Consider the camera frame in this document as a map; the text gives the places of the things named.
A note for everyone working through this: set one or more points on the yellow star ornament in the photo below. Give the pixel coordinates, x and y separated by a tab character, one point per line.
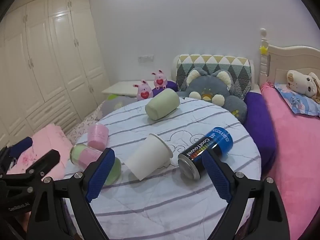
264	49

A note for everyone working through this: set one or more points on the cream bed headboard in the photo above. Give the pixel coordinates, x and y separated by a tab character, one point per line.
287	57

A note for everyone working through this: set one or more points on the purple pillow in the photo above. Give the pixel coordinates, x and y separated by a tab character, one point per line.
260	120

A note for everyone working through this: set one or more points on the grey cat plush cushion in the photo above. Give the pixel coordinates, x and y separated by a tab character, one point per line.
212	87

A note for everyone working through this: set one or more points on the white paper cup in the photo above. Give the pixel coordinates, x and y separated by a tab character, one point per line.
147	157

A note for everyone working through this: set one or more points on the cream wardrobe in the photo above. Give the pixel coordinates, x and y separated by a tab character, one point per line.
50	55

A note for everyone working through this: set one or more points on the blue and black can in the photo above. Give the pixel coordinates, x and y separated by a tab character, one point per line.
195	155

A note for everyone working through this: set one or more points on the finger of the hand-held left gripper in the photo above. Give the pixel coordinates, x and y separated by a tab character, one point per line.
21	145
43	161

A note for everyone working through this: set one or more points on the green and pink glass cup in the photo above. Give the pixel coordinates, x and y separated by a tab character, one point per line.
83	156

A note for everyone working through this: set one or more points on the pink plush toy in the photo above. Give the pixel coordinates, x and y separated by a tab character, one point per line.
160	80
144	91

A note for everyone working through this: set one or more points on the purple cushion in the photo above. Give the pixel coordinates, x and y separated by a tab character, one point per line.
171	86

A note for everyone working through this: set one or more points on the white bedside table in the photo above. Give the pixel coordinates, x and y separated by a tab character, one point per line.
117	88

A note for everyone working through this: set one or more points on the blue floral pillow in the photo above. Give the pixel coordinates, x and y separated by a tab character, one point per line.
292	100

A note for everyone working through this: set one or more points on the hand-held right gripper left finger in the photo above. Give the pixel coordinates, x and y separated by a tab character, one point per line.
100	175

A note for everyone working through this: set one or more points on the diamond pattern cushion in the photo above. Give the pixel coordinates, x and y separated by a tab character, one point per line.
225	62

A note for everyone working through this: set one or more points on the pink blanket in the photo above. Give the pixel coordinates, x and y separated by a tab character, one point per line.
295	155

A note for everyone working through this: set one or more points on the white wall socket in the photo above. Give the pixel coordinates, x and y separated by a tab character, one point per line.
145	58

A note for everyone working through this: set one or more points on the cream dog plush toy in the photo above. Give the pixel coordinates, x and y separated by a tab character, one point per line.
300	82

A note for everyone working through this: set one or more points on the pink floral cloth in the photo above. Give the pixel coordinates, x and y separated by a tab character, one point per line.
50	140

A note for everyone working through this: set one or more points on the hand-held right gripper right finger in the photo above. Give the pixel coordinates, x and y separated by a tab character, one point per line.
217	177

